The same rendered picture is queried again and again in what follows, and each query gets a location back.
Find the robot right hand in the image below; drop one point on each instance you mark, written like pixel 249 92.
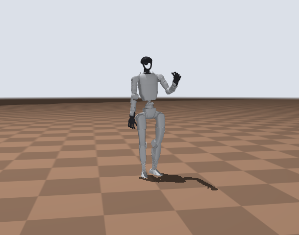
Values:
pixel 131 121

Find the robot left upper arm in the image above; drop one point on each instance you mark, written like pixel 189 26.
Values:
pixel 164 84

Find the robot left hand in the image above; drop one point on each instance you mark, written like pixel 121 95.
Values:
pixel 176 78

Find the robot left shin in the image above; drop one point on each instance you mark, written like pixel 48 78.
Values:
pixel 155 154

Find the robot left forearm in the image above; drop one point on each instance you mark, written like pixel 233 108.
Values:
pixel 173 87

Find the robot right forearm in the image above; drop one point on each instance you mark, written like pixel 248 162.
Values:
pixel 133 106

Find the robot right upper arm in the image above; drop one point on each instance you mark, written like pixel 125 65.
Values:
pixel 134 85

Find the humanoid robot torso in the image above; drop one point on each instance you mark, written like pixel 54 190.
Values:
pixel 148 90

